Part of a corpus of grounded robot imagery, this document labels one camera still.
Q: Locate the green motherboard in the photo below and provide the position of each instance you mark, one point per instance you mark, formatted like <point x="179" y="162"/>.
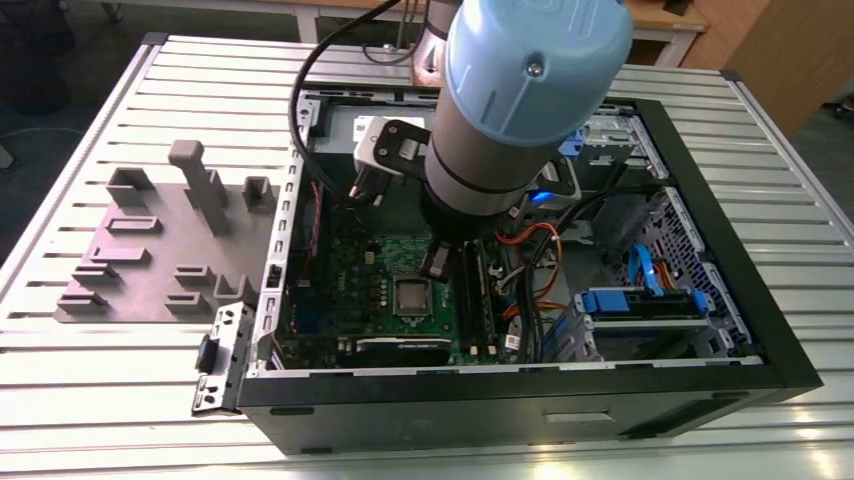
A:
<point x="347" y="300"/>

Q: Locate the large grey disk bay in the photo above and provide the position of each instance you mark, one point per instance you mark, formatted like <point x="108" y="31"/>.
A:
<point x="603" y="135"/>

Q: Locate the silver CPU chip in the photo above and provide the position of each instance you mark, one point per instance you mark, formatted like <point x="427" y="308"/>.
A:
<point x="412" y="295"/>

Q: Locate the black open PC case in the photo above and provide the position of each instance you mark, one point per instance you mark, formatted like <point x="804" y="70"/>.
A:
<point x="467" y="415"/>

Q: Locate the grey power supply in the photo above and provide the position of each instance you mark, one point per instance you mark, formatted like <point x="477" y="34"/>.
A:
<point x="400" y="215"/>

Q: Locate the small grey disk bay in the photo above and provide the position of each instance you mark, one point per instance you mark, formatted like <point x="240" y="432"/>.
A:
<point x="654" y="330"/>

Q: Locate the black graphics card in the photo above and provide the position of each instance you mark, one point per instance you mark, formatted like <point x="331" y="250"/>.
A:
<point x="400" y="350"/>

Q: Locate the brown wooden cabinet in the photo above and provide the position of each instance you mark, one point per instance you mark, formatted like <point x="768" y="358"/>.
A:
<point x="780" y="50"/>

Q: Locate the blue plastic drive bracket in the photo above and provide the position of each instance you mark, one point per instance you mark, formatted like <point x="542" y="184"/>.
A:
<point x="570" y="146"/>

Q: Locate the grey parts rack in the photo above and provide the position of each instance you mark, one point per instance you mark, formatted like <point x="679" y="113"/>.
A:
<point x="167" y="250"/>

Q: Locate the black RAM slot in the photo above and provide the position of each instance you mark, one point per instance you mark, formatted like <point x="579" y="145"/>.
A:
<point x="459" y="305"/>
<point x="467" y="305"/>
<point x="476" y="305"/>

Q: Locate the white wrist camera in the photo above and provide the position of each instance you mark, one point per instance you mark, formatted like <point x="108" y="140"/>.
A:
<point x="367" y="145"/>

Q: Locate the hard disk in blue carrier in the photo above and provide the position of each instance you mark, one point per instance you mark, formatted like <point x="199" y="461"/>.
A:
<point x="610" y="302"/>

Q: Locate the black office chair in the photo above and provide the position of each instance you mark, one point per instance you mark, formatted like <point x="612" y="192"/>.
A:
<point x="33" y="60"/>

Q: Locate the CPU socket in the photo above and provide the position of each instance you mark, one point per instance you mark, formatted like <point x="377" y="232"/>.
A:
<point x="413" y="312"/>

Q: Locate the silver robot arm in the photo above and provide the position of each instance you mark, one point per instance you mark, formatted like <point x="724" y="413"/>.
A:
<point x="507" y="100"/>

